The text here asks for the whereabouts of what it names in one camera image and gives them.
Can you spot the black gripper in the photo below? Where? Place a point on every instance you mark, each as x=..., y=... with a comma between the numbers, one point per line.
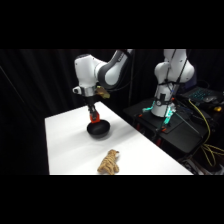
x=91, y=104

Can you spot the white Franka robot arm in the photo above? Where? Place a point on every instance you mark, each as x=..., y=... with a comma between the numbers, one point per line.
x=171, y=70

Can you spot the black bowl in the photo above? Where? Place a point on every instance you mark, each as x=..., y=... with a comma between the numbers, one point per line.
x=100, y=130

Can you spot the striped tiger plush toy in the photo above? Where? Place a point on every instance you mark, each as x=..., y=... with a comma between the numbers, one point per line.
x=108, y=162

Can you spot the green base light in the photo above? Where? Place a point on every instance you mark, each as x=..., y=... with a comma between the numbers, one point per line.
x=148, y=109

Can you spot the black curtain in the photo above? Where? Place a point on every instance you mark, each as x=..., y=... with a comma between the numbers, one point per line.
x=33, y=86

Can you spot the black robot stand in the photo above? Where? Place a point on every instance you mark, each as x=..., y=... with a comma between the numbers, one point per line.
x=176, y=131

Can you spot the black laptop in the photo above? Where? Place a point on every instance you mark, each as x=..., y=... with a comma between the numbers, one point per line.
x=201, y=94

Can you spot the small yellow device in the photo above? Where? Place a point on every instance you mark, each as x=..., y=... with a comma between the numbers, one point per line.
x=217, y=108

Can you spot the tan wrist bracket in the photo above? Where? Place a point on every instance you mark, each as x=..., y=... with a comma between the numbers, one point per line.
x=103, y=92

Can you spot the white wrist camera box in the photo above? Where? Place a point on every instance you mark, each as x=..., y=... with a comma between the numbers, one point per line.
x=77, y=90

